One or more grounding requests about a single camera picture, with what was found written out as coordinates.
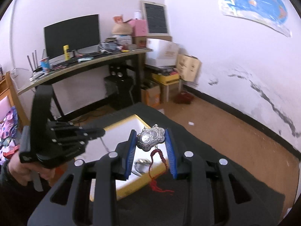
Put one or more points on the beige paper gift bag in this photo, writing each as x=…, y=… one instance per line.
x=188, y=67

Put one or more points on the white framed blackboard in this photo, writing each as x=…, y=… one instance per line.
x=155, y=15

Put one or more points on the yellow flat box on stool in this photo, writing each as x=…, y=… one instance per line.
x=166, y=80

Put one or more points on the black speaker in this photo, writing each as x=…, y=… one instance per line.
x=118, y=70

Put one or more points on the dark desk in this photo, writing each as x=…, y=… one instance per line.
x=133, y=60

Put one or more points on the pink box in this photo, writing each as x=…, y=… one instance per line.
x=139, y=27

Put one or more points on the world map poster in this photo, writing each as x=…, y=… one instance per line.
x=271, y=13

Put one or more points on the black patterned table mat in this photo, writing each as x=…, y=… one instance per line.
x=145, y=207

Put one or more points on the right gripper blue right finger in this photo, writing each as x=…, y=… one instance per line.
x=217, y=193

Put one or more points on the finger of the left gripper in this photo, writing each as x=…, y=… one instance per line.
x=89, y=134

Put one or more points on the brown cardboard box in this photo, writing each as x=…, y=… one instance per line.
x=150, y=94

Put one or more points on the yellow bottle on desk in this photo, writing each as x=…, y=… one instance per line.
x=66, y=52

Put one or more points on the person's left hand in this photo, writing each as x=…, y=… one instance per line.
x=22, y=171

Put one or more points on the white paper shopping bag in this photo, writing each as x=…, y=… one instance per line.
x=164, y=53

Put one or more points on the paper cup on desk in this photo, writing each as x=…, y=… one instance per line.
x=45, y=65

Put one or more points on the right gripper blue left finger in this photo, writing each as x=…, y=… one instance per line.
x=84, y=195

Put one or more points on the black computer monitor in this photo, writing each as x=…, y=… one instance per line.
x=77, y=33

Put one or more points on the straw woven hat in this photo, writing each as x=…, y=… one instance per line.
x=122, y=29

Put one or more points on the black gold wrist watch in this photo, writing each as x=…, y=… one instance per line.
x=141, y=166

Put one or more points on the yellow open box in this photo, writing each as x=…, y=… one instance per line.
x=120, y=138

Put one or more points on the red cloth on floor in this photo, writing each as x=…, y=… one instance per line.
x=183, y=98

